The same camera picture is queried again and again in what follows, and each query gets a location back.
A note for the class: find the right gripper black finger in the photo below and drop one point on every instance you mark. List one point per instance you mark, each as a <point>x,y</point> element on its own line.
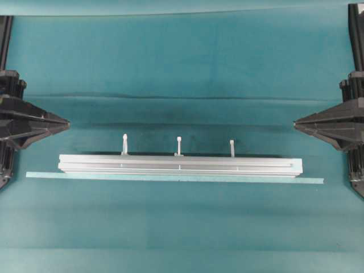
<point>343,137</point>
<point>345,111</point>

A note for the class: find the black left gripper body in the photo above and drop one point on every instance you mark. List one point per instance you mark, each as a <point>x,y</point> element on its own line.
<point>12,87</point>

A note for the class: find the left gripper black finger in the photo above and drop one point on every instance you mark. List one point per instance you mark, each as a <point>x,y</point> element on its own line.
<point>17,108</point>
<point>21,141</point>

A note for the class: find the large silver aluminium rail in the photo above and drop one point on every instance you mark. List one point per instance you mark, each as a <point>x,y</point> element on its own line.
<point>180,165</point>

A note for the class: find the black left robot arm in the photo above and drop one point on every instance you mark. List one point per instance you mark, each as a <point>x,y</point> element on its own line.
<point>22,123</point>

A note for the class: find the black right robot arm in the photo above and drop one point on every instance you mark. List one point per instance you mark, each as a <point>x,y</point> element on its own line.
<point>352,88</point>

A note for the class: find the long teal flat strip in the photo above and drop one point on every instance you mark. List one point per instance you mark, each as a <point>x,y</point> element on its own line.
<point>177,178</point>

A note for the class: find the left white zip tie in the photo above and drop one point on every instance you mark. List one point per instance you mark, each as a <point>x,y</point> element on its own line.
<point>125,145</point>

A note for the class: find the white zip tie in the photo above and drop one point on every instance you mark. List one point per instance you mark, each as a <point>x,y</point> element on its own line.
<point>178,152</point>
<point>125,145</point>
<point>232,148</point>

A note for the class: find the right white zip tie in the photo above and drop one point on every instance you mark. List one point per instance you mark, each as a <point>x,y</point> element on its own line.
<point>232,148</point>

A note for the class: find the middle white zip tie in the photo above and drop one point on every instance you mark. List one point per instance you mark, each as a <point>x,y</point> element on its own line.
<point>178,152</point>

